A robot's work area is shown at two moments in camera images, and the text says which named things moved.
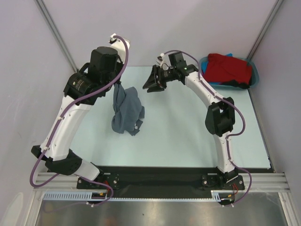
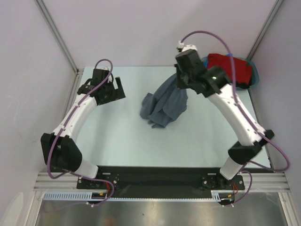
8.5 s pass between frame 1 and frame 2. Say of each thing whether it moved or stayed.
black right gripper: moved
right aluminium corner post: stayed
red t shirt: stayed
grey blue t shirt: moved
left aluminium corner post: stayed
